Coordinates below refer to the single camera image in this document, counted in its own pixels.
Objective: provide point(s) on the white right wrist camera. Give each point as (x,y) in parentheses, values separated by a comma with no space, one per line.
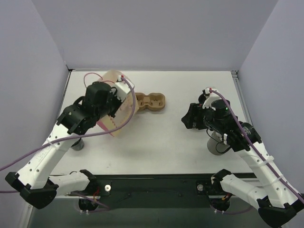
(211,95)

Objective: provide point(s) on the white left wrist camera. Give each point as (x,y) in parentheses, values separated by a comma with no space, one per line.
(122,87)

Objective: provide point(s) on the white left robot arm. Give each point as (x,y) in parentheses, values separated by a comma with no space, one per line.
(34,181)

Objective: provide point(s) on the black paper cup with lettering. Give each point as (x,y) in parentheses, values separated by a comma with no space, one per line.
(79,145)

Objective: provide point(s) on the stack of black cup lids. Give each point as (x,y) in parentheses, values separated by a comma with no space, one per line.
(202,98)

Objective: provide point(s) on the brown cardboard cup carrier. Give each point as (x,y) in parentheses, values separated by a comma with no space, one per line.
(154,102)

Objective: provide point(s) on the grey cup with cable ties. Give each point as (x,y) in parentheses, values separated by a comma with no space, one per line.
(215,145)

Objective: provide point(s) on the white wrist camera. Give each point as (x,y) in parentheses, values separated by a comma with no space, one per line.
(122,87)
(211,95)

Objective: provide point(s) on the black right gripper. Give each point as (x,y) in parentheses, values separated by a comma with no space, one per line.
(194,116)

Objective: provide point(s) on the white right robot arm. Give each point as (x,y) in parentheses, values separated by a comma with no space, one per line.
(276,201)

